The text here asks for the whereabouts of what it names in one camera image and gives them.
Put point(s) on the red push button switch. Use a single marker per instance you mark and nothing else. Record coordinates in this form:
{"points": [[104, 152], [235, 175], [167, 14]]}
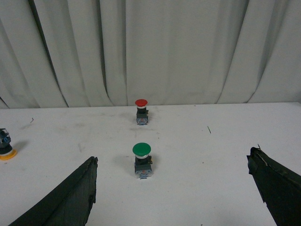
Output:
{"points": [[142, 112]]}

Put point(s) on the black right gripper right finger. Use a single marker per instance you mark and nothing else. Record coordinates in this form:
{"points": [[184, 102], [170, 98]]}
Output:
{"points": [[279, 187]]}

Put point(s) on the yellow push button switch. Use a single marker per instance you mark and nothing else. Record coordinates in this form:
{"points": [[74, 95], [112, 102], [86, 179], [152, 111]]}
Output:
{"points": [[6, 150]]}

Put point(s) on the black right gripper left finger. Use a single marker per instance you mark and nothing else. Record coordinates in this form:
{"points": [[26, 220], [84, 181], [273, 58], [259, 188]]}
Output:
{"points": [[69, 204]]}

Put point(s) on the green push button switch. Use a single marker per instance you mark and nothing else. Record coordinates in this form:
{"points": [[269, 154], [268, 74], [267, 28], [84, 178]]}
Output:
{"points": [[143, 160]]}

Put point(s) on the white pleated curtain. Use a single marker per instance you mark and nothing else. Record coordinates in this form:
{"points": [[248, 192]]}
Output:
{"points": [[87, 53]]}

